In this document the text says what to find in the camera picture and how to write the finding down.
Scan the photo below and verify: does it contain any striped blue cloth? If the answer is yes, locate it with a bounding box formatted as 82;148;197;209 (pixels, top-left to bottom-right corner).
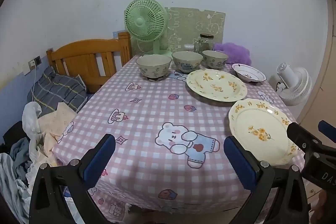
0;153;34;224

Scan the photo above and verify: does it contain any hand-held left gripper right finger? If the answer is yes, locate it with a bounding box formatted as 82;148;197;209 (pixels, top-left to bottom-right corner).
223;135;311;224

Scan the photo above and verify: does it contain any white plate with red rim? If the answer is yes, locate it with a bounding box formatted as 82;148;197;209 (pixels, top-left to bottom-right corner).
231;63;267;83

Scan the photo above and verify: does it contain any green printed wall mat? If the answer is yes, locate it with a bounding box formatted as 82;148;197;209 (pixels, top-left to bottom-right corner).
130;7;226;55

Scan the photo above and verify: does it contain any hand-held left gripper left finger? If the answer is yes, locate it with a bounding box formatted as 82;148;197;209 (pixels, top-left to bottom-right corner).
28;133;116;224

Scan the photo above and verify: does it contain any cream bowl with blue print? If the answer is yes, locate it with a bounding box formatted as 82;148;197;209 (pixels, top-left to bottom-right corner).
172;51;204;73

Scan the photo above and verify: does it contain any beige cabinet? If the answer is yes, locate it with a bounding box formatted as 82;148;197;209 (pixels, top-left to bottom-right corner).
297;0;336;135

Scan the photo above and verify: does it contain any wall socket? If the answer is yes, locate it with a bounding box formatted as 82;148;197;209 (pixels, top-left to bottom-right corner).
28;55;42;68

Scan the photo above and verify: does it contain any cream bowl with leaf print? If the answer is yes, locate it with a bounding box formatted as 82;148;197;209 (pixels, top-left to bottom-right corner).
202;50;229;69

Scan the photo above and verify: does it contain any green desk fan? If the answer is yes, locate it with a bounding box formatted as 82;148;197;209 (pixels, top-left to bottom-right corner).
124;0;172;57

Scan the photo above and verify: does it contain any wooden bed headboard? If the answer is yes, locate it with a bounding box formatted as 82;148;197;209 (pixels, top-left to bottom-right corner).
46;31;133;93

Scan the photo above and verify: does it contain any purple plush toy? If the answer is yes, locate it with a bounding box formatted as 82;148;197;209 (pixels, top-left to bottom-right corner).
213;42;252;65

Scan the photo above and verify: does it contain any cream floral bowl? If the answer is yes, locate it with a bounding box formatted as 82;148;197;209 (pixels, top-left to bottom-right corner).
136;55;172;79

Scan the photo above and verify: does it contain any grey plaid pillow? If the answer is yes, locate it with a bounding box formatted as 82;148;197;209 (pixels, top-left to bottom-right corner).
27;67;88;115

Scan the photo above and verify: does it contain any dark cloth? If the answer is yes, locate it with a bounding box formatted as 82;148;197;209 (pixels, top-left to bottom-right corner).
3;121;25;146

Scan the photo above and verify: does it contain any white clip fan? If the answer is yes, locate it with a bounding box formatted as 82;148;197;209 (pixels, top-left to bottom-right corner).
276;63;313;106

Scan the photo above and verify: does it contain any white charging cable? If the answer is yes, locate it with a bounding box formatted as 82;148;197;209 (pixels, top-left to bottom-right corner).
30;64;37;104

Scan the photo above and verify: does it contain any pink checkered printed tablecloth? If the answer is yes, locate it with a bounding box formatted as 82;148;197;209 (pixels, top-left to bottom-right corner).
51;55;306;222

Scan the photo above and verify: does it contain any glass jar with dark lid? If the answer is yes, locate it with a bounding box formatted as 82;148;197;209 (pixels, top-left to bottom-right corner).
194;34;214;55

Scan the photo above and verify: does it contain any white plastic bag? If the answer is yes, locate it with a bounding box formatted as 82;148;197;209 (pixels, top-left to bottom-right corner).
22;102;42;140

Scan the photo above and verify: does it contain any cream yellow-flowered plate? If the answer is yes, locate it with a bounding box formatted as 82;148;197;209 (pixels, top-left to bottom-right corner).
228;98;298;165
186;69;248;102

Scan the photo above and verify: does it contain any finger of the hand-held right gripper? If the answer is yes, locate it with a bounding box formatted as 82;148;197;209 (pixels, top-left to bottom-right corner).
318;121;336;143
287;122;336;159

